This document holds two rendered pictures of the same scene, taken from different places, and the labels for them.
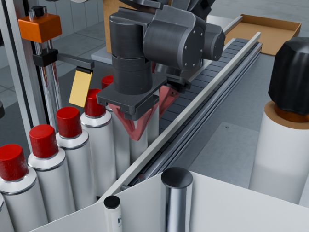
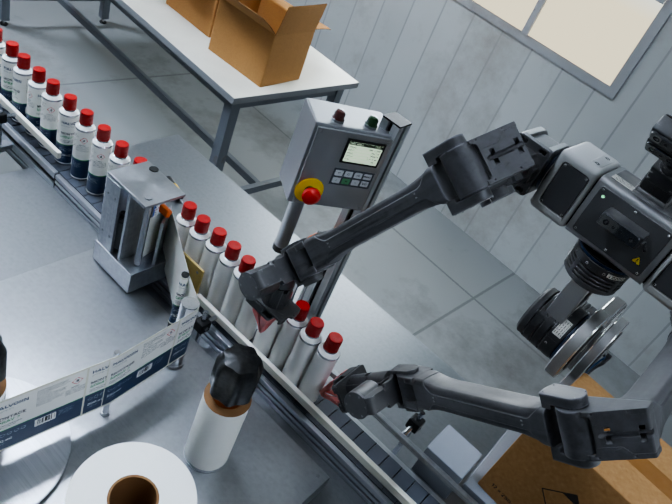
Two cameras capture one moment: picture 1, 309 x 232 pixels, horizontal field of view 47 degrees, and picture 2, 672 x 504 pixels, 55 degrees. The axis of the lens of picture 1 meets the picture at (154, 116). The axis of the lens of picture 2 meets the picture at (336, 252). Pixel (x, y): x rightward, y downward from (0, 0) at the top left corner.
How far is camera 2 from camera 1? 1.25 m
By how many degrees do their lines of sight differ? 68
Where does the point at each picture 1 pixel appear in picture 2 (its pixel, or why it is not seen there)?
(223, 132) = (309, 466)
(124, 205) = (189, 289)
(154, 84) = (271, 309)
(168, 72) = (348, 380)
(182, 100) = (378, 456)
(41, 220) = (216, 284)
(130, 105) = not seen: hidden behind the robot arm
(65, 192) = (230, 293)
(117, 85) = not seen: hidden behind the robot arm
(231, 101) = not seen: outside the picture
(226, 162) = (263, 444)
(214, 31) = (368, 394)
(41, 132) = (247, 258)
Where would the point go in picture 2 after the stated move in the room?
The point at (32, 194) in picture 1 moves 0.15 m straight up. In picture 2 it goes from (220, 267) to (236, 217)
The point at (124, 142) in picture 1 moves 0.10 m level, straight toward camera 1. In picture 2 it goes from (278, 343) to (235, 330)
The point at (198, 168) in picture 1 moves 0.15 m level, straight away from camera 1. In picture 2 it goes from (263, 419) to (324, 453)
